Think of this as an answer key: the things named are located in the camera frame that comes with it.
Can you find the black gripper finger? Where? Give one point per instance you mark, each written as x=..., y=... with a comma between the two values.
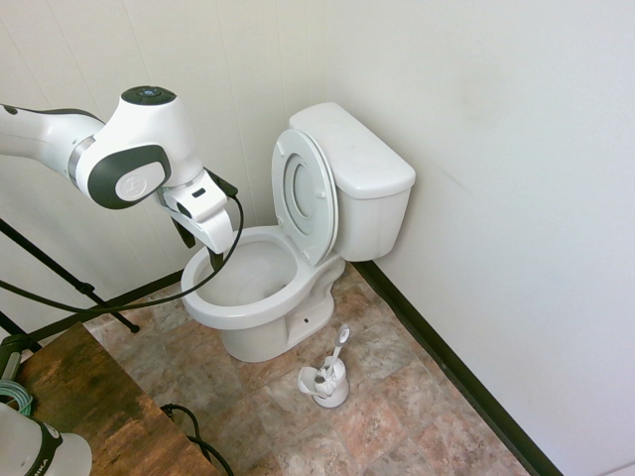
x=186, y=237
x=215, y=261

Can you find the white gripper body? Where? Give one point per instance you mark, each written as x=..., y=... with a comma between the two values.
x=203, y=208

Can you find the white toilet brush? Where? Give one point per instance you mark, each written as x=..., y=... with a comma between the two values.
x=337, y=349

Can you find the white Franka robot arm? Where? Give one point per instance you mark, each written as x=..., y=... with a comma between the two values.
x=134, y=144

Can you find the white toilet bowl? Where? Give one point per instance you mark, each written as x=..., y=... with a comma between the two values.
x=258, y=322

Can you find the white toilet seat with lid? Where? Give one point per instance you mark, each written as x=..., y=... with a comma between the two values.
x=283, y=198

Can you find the white toilet tank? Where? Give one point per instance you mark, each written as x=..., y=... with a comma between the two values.
x=372, y=225

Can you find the white toilet tank lid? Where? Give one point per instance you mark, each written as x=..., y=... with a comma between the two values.
x=357, y=154

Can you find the white toilet brush holder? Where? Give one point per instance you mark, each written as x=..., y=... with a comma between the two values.
x=335, y=394

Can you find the short black baseboard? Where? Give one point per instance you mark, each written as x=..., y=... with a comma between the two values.
x=154, y=285

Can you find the black tripod stand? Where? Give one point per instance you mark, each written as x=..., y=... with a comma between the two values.
x=49, y=263

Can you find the long black baseboard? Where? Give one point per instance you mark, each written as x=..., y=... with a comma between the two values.
x=446, y=352

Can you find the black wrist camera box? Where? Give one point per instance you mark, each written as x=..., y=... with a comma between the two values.
x=221, y=182

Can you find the grey cylindrical stand post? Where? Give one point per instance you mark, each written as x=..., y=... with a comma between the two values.
x=10, y=359

